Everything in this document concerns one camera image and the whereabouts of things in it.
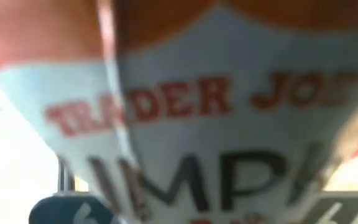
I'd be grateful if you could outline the pumpkin cereal box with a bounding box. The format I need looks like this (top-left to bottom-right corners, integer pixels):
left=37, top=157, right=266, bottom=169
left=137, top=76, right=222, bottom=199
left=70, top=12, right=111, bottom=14
left=0, top=0, right=358, bottom=224

